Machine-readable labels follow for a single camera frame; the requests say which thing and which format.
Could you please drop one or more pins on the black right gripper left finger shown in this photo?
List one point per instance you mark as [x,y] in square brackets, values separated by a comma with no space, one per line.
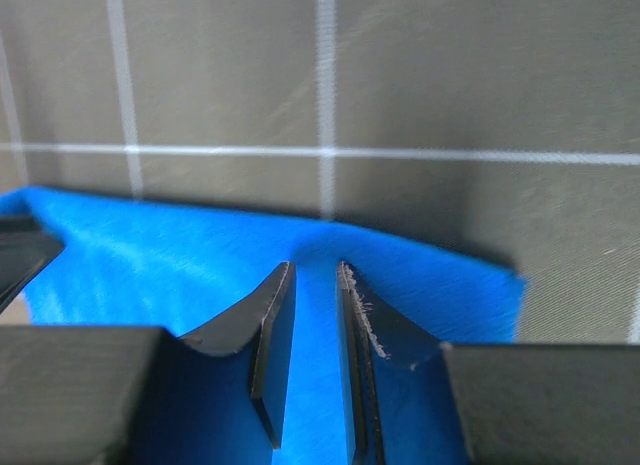
[141,395]

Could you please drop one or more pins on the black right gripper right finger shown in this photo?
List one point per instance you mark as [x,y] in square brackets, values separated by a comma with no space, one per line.
[411,398]

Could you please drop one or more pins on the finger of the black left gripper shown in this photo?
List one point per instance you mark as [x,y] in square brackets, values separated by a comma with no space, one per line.
[26,249]

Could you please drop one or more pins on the blue towel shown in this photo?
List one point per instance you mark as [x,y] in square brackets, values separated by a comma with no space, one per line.
[143,263]

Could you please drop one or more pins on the black grid cutting mat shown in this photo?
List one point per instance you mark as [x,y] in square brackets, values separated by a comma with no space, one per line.
[503,129]

